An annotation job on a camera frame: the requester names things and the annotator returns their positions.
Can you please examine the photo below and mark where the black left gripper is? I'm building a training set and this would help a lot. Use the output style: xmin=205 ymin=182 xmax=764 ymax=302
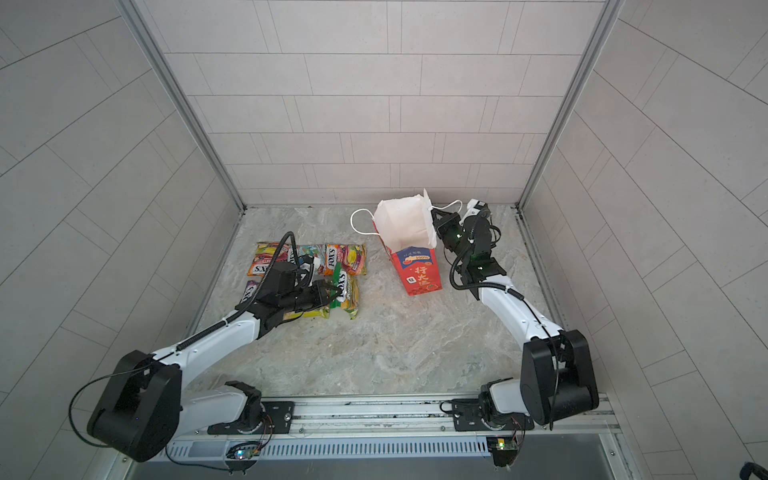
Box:
xmin=279 ymin=280 xmax=344 ymax=315

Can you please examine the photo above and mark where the yellow green snack packet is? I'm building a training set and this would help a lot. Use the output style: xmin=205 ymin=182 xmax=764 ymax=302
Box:
xmin=283 ymin=306 xmax=331 ymax=321

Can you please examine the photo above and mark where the green Fox's candy bag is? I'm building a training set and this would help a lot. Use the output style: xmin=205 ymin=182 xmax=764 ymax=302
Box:
xmin=330 ymin=269 xmax=360 ymax=320

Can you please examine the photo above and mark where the red paper gift bag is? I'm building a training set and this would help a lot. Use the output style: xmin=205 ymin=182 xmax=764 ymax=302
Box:
xmin=349 ymin=190 xmax=463 ymax=296

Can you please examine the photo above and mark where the teal snack packet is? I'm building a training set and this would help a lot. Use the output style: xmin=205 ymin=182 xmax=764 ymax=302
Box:
xmin=296 ymin=244 xmax=326 ymax=265

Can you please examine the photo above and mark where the orange snack packet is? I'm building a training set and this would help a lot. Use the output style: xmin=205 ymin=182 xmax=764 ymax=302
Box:
xmin=324 ymin=244 xmax=367 ymax=276

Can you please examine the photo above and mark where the purple snack packet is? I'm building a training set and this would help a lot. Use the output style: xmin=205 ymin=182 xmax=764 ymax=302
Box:
xmin=241 ymin=280 xmax=260 ymax=303

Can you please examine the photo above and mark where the red orange Fox's candy bag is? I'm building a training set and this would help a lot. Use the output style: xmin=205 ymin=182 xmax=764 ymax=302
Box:
xmin=247 ymin=242 xmax=291 ymax=277

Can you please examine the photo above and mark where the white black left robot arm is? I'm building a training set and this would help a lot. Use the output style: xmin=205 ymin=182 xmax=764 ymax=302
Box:
xmin=86 ymin=262 xmax=343 ymax=462

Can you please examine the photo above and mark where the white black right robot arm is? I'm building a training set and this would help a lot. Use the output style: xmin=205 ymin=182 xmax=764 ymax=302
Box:
xmin=431 ymin=202 xmax=599 ymax=429

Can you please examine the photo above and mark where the left green circuit board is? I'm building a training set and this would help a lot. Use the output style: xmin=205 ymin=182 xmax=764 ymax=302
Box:
xmin=225 ymin=441 xmax=264 ymax=461

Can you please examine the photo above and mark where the green circuit board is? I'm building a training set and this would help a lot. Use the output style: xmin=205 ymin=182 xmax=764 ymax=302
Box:
xmin=225 ymin=441 xmax=264 ymax=461
xmin=486 ymin=437 xmax=520 ymax=468

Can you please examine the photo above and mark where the right green circuit board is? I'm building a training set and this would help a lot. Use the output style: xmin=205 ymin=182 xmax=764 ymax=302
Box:
xmin=486 ymin=437 xmax=520 ymax=468

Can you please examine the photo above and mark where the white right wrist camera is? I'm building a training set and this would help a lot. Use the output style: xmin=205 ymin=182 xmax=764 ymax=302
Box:
xmin=460 ymin=199 xmax=489 ymax=223

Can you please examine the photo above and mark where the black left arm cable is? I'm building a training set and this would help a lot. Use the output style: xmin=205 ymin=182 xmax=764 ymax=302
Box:
xmin=67 ymin=230 xmax=337 ymax=472

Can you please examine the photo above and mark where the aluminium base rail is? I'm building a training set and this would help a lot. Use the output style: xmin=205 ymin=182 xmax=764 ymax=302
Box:
xmin=138 ymin=389 xmax=621 ymax=451

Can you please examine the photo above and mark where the aluminium corner post right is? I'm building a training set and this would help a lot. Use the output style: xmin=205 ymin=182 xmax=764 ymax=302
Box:
xmin=517 ymin=0 xmax=624 ymax=211

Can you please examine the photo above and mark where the aluminium corner post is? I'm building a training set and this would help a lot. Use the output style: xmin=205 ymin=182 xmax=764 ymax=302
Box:
xmin=517 ymin=0 xmax=624 ymax=211
xmin=115 ymin=0 xmax=247 ymax=215

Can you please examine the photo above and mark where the aluminium corner post left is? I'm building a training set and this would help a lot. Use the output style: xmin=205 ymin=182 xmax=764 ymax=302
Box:
xmin=115 ymin=0 xmax=247 ymax=215

